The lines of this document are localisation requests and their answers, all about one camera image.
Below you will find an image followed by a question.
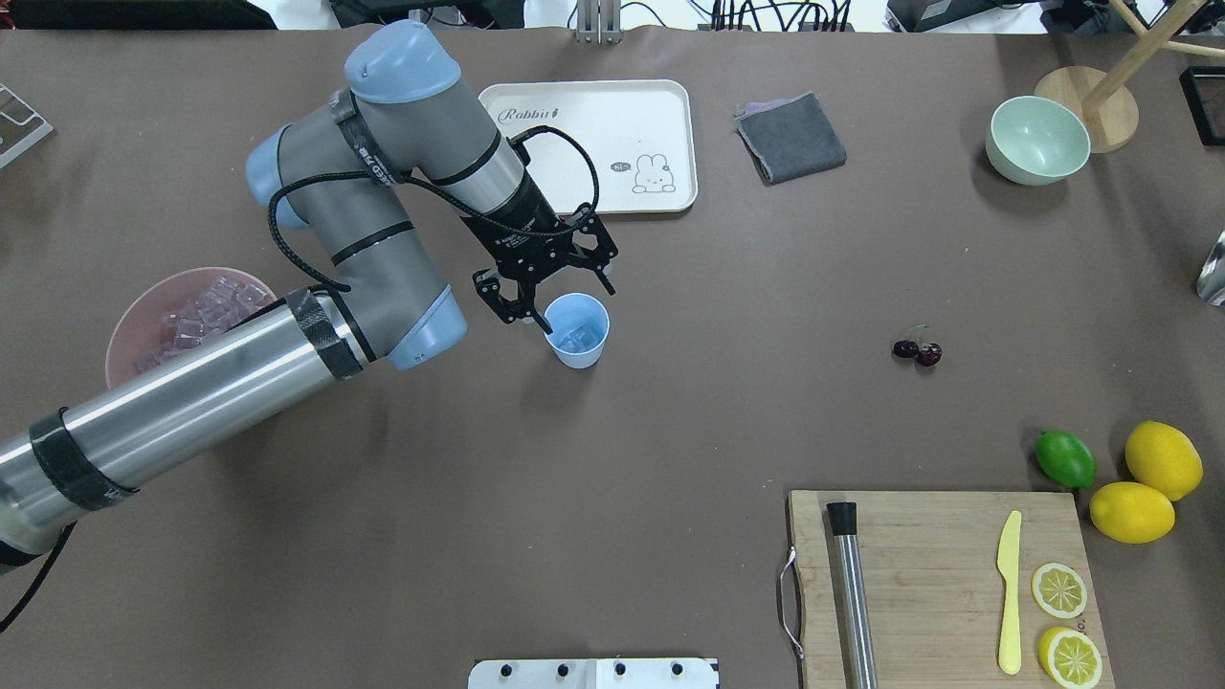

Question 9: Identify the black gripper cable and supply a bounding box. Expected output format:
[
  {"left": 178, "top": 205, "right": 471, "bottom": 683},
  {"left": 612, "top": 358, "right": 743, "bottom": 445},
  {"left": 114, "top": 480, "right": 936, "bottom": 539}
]
[{"left": 266, "top": 124, "right": 601, "bottom": 293}]

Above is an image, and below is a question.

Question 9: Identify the lemon half lower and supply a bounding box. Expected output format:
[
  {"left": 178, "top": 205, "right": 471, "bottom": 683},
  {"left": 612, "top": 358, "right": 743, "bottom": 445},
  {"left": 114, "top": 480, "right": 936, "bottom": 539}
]
[{"left": 1038, "top": 626, "right": 1105, "bottom": 688}]

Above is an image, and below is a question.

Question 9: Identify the mint green bowl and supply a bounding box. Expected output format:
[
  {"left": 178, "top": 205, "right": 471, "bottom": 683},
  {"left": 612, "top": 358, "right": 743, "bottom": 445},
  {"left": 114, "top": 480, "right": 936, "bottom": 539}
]
[{"left": 985, "top": 94, "right": 1091, "bottom": 188}]

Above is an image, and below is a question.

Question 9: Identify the aluminium frame post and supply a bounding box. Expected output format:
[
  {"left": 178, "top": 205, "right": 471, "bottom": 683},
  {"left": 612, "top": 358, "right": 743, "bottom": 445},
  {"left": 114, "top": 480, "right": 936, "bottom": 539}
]
[{"left": 575, "top": 0, "right": 624, "bottom": 45}]

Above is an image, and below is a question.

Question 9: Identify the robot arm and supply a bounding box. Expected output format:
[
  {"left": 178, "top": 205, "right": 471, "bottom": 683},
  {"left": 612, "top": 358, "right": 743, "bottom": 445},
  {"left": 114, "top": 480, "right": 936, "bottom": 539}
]
[{"left": 2, "top": 18, "right": 617, "bottom": 571}]

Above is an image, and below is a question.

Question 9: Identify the grey folded cloth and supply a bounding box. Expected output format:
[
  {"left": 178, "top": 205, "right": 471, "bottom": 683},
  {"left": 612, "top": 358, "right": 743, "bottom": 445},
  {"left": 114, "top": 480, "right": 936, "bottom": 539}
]
[{"left": 734, "top": 91, "right": 848, "bottom": 185}]

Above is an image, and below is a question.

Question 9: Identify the pair of dark cherries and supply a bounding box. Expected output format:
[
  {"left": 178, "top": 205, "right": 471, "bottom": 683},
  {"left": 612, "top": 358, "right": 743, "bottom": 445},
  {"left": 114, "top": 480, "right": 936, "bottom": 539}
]
[{"left": 891, "top": 322, "right": 944, "bottom": 367}]

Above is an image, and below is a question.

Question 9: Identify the bamboo cutting board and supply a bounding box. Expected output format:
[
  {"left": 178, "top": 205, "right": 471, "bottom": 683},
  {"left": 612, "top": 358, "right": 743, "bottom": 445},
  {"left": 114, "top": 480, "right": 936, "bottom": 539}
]
[{"left": 788, "top": 490, "right": 1093, "bottom": 688}]

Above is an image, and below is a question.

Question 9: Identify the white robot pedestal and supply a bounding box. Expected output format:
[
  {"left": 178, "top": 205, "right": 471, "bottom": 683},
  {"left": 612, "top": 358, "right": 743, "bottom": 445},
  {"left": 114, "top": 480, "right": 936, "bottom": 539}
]
[{"left": 467, "top": 657, "right": 722, "bottom": 688}]

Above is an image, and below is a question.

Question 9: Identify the yellow lemon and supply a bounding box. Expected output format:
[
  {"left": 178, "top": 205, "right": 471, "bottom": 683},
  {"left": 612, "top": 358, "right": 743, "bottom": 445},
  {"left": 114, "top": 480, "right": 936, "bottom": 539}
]
[
  {"left": 1089, "top": 481, "right": 1176, "bottom": 546},
  {"left": 1125, "top": 421, "right": 1204, "bottom": 501}
]

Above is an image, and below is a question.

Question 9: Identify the clear ice cube in cup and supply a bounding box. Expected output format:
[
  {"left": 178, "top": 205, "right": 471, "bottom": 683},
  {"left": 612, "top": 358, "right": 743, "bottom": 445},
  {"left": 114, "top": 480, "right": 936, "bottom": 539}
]
[{"left": 557, "top": 325, "right": 601, "bottom": 354}]

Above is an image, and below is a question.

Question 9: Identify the lemon half upper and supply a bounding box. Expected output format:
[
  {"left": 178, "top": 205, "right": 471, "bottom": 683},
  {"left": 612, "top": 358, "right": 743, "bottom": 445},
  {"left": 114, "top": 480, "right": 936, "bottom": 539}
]
[{"left": 1030, "top": 561, "right": 1088, "bottom": 619}]

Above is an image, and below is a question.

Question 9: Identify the metal ice scoop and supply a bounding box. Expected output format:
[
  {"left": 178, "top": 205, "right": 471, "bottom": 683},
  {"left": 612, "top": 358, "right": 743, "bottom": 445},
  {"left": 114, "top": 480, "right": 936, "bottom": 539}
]
[{"left": 1194, "top": 232, "right": 1225, "bottom": 309}]

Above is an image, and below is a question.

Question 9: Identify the yellow plastic knife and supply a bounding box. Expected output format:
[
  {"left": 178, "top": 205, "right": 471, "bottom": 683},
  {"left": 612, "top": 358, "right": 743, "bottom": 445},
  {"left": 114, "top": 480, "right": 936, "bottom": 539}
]
[{"left": 996, "top": 510, "right": 1023, "bottom": 676}]

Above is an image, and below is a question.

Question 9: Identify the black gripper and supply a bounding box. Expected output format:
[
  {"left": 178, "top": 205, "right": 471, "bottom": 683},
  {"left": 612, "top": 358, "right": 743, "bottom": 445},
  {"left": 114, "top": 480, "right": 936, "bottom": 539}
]
[{"left": 473, "top": 208, "right": 617, "bottom": 335}]

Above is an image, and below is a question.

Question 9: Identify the pink bowl of ice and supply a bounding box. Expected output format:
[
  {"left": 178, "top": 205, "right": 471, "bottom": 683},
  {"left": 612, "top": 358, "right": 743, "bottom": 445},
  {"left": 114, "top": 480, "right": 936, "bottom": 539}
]
[{"left": 103, "top": 267, "right": 277, "bottom": 389}]

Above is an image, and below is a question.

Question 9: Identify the green lime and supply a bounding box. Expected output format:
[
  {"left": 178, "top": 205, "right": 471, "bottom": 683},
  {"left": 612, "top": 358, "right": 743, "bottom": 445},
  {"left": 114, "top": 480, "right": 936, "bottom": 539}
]
[{"left": 1036, "top": 429, "right": 1098, "bottom": 489}]

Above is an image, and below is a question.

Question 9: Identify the cream rabbit serving tray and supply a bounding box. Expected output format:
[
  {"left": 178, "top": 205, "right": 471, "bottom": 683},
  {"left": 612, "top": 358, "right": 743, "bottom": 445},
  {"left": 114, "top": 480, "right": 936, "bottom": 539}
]
[{"left": 479, "top": 78, "right": 699, "bottom": 215}]

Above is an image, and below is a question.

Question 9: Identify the lemon half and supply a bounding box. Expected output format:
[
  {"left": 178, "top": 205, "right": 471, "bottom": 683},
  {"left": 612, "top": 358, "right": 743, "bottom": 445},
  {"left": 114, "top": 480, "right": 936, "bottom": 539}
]
[
  {"left": 1030, "top": 561, "right": 1088, "bottom": 619},
  {"left": 1038, "top": 626, "right": 1105, "bottom": 688}
]

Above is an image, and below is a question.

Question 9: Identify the wooden cup stand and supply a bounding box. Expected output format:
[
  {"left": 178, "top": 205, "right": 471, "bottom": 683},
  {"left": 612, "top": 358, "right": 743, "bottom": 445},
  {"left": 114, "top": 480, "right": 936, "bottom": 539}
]
[{"left": 1034, "top": 1, "right": 1223, "bottom": 154}]

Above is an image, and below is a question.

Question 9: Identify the steel muddler black tip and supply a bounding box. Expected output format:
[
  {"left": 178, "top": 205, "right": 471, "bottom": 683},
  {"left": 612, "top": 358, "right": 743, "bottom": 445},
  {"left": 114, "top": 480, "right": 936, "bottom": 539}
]
[{"left": 826, "top": 501, "right": 880, "bottom": 688}]

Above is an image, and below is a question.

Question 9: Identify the light blue plastic cup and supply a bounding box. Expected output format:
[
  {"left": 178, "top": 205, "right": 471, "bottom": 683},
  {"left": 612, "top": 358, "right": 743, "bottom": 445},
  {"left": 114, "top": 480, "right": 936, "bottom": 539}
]
[{"left": 546, "top": 292, "right": 610, "bottom": 369}]

